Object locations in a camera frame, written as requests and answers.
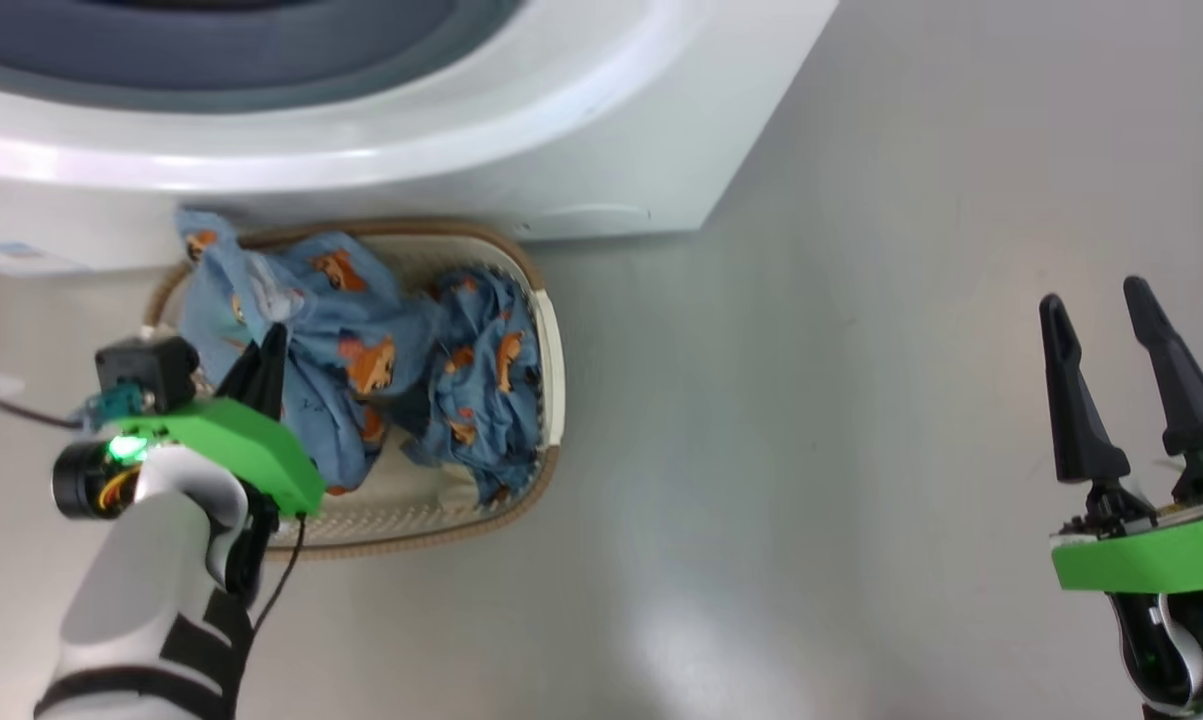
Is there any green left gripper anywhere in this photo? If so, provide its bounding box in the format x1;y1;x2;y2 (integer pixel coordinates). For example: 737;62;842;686
53;322;325;519

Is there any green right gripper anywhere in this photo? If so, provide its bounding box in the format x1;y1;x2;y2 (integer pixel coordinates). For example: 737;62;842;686
1038;276;1203;593

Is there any blue orange-print garment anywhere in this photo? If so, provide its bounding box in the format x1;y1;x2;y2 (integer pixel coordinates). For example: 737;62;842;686
174;208;452;496
401;265;545;506

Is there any cream perforated laundry basket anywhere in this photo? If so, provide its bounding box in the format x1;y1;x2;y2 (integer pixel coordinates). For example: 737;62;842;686
141;218;565;561

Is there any white front-load washing machine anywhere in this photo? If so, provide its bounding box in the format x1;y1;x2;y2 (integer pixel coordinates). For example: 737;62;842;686
0;0;840;276

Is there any blue white energy label sticker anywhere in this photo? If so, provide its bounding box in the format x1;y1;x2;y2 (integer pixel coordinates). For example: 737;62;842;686
0;243;92;276

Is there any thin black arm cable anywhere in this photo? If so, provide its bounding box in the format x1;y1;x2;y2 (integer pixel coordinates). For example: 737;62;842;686
251;513;308;637

